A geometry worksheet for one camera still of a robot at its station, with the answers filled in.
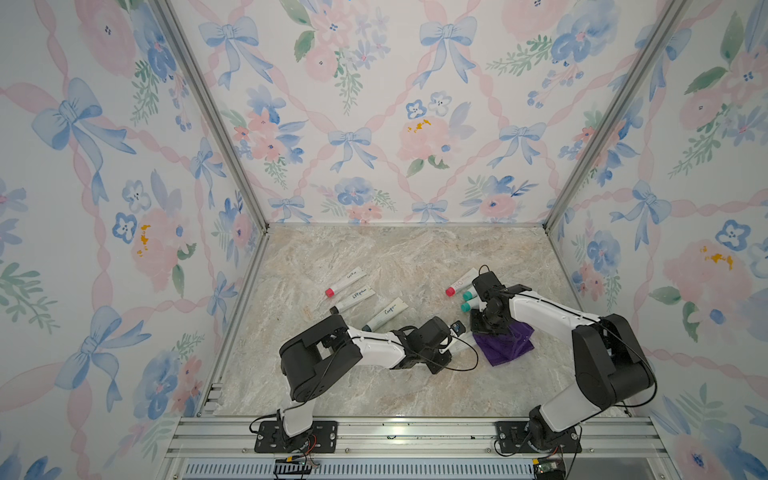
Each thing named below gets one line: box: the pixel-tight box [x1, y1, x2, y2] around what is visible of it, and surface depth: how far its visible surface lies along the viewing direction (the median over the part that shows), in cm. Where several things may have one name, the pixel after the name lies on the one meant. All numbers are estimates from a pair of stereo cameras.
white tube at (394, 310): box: [366, 297, 409, 331], surface depth 97 cm
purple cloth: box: [472, 322, 535, 367], surface depth 88 cm
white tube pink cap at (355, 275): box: [325, 266, 367, 298], surface depth 104 cm
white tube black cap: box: [449, 330, 479, 351], surface depth 79 cm
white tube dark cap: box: [330, 286, 376, 315], surface depth 100 cm
